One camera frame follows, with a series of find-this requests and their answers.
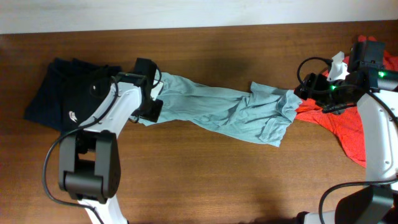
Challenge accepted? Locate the light blue t-shirt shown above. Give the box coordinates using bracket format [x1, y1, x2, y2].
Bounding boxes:
[136, 72, 303, 147]

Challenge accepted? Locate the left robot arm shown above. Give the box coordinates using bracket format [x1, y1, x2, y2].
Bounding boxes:
[58, 58, 163, 223]

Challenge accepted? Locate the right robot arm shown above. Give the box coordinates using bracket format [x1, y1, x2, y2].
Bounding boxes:
[294, 40, 397, 224]

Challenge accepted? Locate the folded black garment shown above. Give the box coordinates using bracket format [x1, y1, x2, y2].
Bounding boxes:
[24, 58, 122, 132]

